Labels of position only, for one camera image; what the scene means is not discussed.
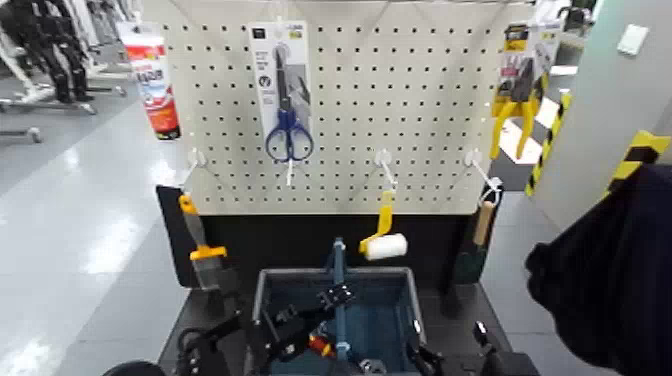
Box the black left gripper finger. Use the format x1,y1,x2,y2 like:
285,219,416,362
316,288,341,316
336,283,358,308

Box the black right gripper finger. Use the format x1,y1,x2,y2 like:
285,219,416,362
407,317,431,363

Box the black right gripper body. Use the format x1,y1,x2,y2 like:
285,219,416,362
417,346,449,376

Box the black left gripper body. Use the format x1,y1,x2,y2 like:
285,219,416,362
249,303,324,366

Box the blue grey plastic crate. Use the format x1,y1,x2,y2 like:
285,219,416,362
250,265,428,376

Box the red yellow screwdriver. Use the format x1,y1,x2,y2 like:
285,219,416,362
308,325,336,359

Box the grey round metal part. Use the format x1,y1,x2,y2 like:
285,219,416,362
358,358,389,376

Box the black base panel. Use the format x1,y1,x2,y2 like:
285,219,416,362
156,184,505,316

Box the dark navy garment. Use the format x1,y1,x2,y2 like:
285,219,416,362
524,163,672,376

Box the white perforated pegboard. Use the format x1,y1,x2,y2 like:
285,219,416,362
141,0,537,216

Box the yellow black hazard strip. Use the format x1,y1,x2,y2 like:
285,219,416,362
602,130,672,200
523,90,575,199

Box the white scissors package card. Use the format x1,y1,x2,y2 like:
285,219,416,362
247,20,314,165

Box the red white product package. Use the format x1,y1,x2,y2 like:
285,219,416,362
116,20,183,141

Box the yellow pliers package card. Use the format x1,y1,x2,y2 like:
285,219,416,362
492,19,564,119

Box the grey wheeled stand base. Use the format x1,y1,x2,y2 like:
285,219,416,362
0,125,44,145

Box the yellow handled paint roller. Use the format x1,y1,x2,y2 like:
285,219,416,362
358,189,409,262

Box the yellow handled metal scraper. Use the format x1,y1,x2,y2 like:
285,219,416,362
177,192,230,293

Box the blue handled scissors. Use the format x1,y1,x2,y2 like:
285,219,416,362
264,44,316,164

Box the yellow handled pliers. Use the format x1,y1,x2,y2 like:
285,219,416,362
489,56,551,161

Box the white wall plate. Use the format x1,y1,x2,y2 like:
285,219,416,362
616,23,651,57

